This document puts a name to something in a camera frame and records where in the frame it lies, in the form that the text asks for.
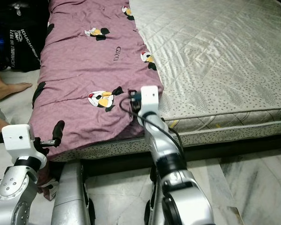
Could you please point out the white quilted mattress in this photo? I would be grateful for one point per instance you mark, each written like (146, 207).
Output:
(220, 47)

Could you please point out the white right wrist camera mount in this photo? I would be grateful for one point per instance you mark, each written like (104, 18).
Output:
(149, 97)

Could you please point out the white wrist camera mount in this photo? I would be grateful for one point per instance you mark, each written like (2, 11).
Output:
(18, 138)
(149, 97)

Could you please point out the dark bed base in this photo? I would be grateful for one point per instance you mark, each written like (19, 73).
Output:
(243, 147)

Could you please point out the silver left robot leg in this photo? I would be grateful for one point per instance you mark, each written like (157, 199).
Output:
(72, 197)

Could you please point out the silver right robot leg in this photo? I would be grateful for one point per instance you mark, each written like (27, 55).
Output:
(153, 201)

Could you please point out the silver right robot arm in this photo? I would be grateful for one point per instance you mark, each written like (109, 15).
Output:
(168, 150)

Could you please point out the person in grey shorts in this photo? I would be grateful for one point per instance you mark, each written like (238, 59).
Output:
(2, 89)

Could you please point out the black printed bag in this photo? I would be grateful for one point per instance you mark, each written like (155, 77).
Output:
(23, 42)

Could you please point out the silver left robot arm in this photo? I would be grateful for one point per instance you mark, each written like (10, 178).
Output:
(14, 192)

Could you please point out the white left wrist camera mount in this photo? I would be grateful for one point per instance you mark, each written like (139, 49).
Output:
(18, 138)

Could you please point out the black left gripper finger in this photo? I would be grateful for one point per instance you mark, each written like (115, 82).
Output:
(59, 133)

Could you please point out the silver robot leg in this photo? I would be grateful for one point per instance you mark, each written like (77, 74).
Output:
(72, 197)
(153, 201)

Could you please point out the purple printed blanket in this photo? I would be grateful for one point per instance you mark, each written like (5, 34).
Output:
(84, 61)

